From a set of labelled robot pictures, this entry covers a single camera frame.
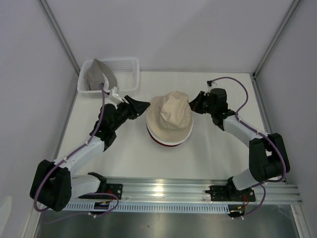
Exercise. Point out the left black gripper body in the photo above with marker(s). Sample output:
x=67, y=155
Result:
x=124, y=112

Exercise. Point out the aluminium mounting rail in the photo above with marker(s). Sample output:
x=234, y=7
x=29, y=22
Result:
x=159, y=190

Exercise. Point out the dark red bucket hat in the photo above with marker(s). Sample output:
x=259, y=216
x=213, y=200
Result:
x=167, y=144

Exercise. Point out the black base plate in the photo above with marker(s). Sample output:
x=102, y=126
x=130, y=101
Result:
x=112, y=188
x=223, y=193

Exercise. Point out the grey bucket hat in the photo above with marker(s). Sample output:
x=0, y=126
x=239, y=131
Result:
x=99, y=73

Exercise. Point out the white plastic basket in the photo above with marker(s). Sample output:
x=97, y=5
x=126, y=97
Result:
x=125, y=70

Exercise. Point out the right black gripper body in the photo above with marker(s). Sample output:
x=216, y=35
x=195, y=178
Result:
x=207, y=107

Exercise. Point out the aluminium frame post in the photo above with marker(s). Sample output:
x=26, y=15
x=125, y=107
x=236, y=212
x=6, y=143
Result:
x=287, y=18
x=48, y=13

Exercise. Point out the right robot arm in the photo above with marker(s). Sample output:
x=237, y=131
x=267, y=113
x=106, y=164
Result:
x=268, y=160

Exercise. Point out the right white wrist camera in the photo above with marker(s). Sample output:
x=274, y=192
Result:
x=211, y=85

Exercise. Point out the left aluminium frame post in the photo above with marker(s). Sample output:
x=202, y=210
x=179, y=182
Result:
x=48, y=13

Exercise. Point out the right aluminium frame post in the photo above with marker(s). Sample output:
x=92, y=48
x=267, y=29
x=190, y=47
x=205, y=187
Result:
x=287, y=18

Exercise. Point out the white slotted cable duct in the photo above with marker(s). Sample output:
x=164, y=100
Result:
x=147, y=207

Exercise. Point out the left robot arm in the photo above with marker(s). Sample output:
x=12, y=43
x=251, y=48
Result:
x=55, y=182

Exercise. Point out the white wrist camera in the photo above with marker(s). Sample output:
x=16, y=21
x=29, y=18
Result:
x=211, y=85
x=114, y=96

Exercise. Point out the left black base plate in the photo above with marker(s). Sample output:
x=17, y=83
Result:
x=112, y=188

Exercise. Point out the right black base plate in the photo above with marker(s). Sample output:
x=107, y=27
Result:
x=223, y=193

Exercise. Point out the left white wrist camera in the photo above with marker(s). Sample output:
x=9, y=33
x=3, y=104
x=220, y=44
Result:
x=114, y=96

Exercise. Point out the beige bucket hat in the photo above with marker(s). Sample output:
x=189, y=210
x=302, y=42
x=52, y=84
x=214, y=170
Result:
x=170, y=116

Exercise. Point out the white bucket hat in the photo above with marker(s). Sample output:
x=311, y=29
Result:
x=151, y=134

